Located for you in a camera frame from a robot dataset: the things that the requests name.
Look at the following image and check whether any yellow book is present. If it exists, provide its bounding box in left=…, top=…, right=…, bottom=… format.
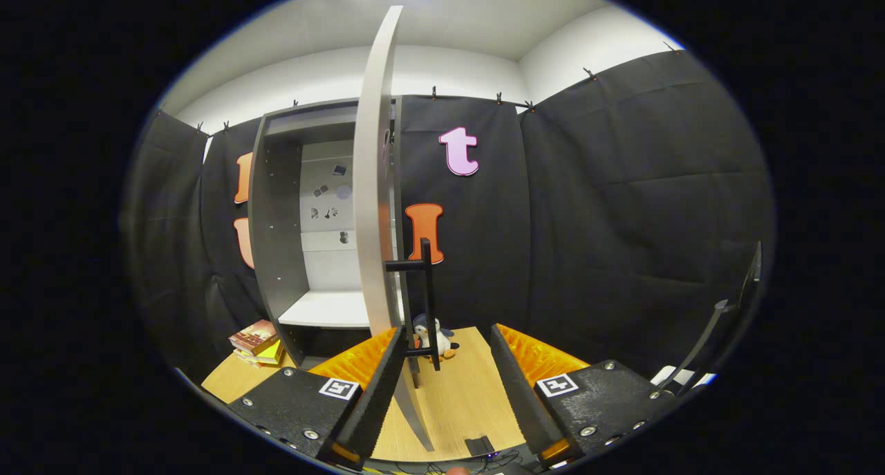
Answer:
left=235, top=340, right=286, bottom=369

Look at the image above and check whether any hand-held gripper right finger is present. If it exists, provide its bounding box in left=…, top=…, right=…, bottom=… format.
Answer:
left=490, top=324, right=682, bottom=469

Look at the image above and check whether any brown book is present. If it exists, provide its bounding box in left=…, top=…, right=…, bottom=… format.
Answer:
left=228, top=319, right=279, bottom=356

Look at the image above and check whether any penguin plush toy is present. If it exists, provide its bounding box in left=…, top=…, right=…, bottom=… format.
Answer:
left=413, top=314, right=460, bottom=362

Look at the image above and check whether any black backdrop cloth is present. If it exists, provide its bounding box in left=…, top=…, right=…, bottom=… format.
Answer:
left=121, top=50, right=775, bottom=386

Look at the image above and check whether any row of black cloth clips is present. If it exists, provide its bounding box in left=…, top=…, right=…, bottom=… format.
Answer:
left=156, top=41, right=678, bottom=133

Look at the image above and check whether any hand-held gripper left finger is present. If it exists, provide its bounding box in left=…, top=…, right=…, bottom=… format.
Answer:
left=227, top=325, right=409, bottom=470

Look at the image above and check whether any grey shoe cabinet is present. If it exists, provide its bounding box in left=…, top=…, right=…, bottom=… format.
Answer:
left=249, top=96, right=405, bottom=369

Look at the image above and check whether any black door handle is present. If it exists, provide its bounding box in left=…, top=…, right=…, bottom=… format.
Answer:
left=384, top=238, right=443, bottom=389

